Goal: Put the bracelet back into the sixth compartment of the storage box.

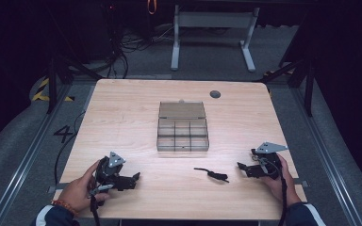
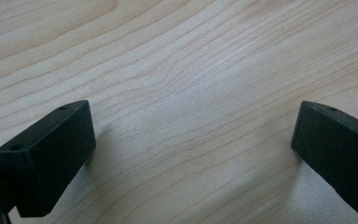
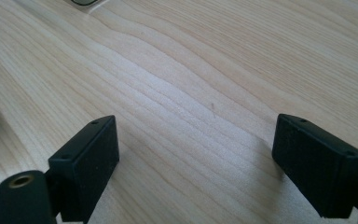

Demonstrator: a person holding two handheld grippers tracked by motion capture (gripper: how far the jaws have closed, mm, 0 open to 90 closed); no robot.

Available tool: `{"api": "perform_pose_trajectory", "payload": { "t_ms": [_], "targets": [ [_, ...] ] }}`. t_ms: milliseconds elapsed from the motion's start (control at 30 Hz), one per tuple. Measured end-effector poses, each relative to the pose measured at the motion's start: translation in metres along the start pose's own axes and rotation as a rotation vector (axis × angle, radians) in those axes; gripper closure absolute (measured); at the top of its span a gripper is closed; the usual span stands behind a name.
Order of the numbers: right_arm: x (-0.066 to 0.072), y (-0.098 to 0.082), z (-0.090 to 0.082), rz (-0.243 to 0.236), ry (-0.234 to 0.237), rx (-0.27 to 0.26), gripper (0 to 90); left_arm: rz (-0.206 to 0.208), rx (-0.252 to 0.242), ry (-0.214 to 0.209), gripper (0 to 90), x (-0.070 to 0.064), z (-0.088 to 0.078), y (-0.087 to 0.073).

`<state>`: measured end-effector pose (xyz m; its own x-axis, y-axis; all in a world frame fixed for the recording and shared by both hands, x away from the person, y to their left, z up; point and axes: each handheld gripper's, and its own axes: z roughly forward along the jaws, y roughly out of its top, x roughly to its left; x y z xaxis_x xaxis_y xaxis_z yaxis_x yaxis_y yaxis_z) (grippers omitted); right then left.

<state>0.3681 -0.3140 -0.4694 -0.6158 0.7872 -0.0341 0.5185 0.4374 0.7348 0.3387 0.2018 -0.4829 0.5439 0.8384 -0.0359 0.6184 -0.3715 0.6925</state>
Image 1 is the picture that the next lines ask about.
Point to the person's right hand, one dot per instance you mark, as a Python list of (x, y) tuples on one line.
[(283, 188)]

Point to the white metal desk frame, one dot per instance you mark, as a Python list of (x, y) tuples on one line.
[(213, 19)]

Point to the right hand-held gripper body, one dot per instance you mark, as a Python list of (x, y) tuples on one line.
[(268, 163)]

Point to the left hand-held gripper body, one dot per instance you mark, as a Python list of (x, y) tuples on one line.
[(113, 175)]

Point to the black metal stand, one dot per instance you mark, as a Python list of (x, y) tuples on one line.
[(52, 84), (308, 81)]

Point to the clear plastic compartment box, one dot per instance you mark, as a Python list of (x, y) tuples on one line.
[(183, 128)]

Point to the person's left hand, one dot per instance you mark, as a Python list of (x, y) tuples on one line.
[(78, 191)]

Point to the grey table grommet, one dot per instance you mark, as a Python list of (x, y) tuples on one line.
[(215, 94)]

